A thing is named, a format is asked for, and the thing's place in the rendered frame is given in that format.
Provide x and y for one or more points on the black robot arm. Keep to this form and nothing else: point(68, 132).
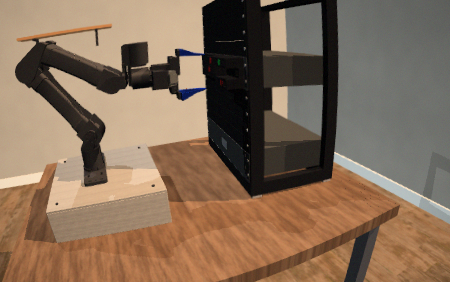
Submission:
point(90, 128)

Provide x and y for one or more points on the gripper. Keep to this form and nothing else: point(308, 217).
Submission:
point(175, 66)

